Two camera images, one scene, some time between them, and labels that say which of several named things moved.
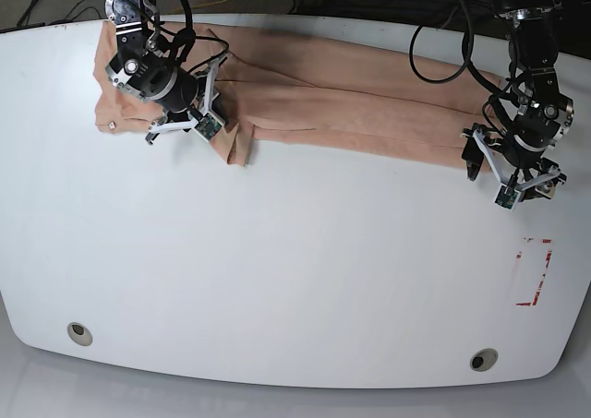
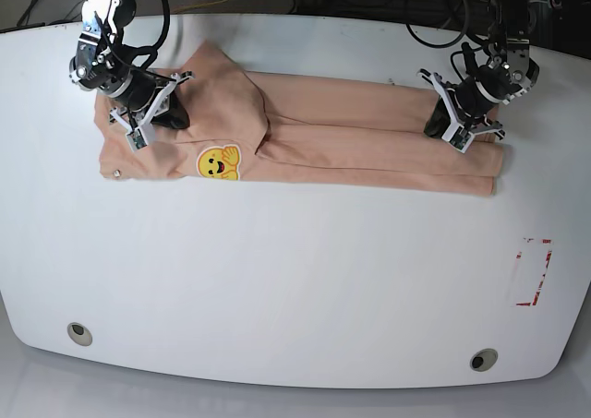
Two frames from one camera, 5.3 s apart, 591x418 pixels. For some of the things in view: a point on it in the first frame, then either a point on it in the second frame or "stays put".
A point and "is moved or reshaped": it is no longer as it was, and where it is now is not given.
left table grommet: (79, 334) stays put
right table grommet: (484, 359) stays put
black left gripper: (184, 93) to (138, 91)
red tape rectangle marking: (519, 256) stays put
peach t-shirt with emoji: (302, 91) is moved or reshaped
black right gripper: (517, 154) to (471, 101)
